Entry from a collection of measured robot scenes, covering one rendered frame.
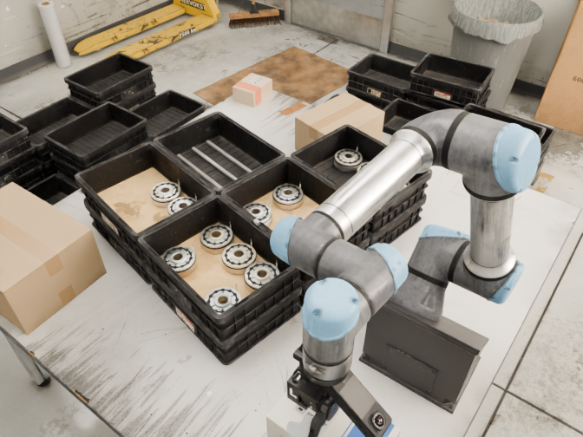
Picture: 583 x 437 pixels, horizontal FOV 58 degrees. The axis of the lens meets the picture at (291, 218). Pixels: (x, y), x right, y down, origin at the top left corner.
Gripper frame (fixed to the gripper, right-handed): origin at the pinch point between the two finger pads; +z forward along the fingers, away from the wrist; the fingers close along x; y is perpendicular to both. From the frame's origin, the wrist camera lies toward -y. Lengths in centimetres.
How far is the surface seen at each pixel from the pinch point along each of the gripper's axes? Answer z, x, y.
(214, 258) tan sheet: 28, -35, 65
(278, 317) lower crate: 37, -35, 40
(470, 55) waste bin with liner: 66, -291, 82
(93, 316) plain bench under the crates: 41, -4, 88
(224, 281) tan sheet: 28, -30, 56
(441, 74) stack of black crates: 60, -247, 83
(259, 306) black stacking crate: 25, -28, 41
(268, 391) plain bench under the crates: 41, -16, 29
